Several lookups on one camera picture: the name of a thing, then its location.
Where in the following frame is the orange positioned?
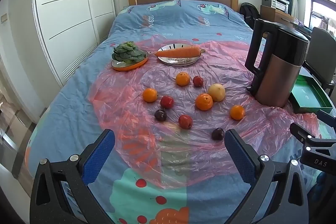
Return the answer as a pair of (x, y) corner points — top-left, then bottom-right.
(175, 72), (191, 86)
(230, 105), (245, 121)
(195, 93), (214, 111)
(142, 88), (158, 103)

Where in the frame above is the green box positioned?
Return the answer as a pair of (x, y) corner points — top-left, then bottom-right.
(289, 74), (334, 114)

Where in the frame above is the carrot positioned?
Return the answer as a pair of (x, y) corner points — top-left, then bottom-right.
(154, 46), (206, 58)

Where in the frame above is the silver patterned plate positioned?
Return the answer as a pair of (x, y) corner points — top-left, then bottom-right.
(157, 43), (202, 66)

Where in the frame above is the bok choy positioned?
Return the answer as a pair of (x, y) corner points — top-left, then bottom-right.
(112, 41), (147, 65)

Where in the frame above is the orange plate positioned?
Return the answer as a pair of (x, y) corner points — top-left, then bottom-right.
(111, 50), (149, 72)

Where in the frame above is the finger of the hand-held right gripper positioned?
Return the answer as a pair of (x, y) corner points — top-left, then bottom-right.
(289, 122), (315, 142)
(316, 109), (336, 122)

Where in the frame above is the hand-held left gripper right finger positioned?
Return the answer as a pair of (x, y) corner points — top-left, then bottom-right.
(224, 129), (310, 224)

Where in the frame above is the pink plastic sheet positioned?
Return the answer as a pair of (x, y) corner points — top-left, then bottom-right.
(89, 35), (319, 189)

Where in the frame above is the white printer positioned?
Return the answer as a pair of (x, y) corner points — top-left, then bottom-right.
(261, 0), (290, 13)

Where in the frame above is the grey chair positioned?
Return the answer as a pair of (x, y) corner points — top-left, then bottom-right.
(302, 27), (336, 96)

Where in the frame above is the dark plum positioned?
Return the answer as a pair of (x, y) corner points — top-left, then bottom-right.
(154, 109), (167, 122)
(211, 128), (225, 141)

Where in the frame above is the black backpack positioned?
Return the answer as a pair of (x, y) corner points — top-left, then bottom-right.
(239, 2), (260, 28)

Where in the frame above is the wooden cabinet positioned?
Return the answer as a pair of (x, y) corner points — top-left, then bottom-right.
(260, 5), (296, 28)

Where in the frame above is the white wardrobe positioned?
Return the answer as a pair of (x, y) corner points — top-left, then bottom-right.
(31, 0), (116, 88)

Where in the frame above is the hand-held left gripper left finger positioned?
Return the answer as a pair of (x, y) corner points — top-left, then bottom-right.
(29, 129), (116, 224)

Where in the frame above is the yellow grapefruit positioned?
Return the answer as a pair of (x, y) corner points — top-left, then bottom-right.
(209, 83), (226, 102)

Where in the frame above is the black and copper kettle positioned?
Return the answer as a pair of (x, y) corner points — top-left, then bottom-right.
(244, 19), (309, 108)

